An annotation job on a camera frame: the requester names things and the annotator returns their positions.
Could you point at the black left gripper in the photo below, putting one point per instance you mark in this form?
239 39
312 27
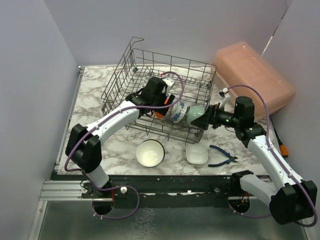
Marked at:
164 98

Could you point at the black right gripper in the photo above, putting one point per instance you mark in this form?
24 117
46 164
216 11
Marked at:
211 117

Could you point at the mint green ceramic bowl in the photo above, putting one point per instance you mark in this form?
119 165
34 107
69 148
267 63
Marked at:
195 111

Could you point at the orange bowl white inside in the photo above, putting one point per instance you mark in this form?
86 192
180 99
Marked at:
158 115

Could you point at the white blue floral bowl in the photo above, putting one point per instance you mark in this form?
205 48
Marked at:
178 111

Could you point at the lime green square bowl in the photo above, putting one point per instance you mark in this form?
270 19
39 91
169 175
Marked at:
196 154

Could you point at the grey wire dish rack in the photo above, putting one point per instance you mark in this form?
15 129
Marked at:
147 78

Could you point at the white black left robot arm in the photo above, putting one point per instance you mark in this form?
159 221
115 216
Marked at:
84 146

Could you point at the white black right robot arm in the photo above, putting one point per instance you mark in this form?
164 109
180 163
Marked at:
290 198

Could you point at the white bowl with dark rim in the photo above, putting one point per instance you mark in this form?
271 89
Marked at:
150 153

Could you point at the pink translucent plastic storage box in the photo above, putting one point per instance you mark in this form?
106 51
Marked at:
240 64

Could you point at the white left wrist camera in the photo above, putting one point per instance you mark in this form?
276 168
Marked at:
170 82

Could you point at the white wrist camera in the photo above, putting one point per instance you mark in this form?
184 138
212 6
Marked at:
170 82
224 95

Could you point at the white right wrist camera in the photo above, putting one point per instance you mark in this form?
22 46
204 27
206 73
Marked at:
224 95

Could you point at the orange black tool handle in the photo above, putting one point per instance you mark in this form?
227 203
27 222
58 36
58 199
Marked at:
283 149

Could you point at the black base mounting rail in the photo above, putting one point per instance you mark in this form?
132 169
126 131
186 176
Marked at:
155 191

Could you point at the aluminium extrusion frame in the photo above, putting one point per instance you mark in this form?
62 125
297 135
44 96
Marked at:
65 190

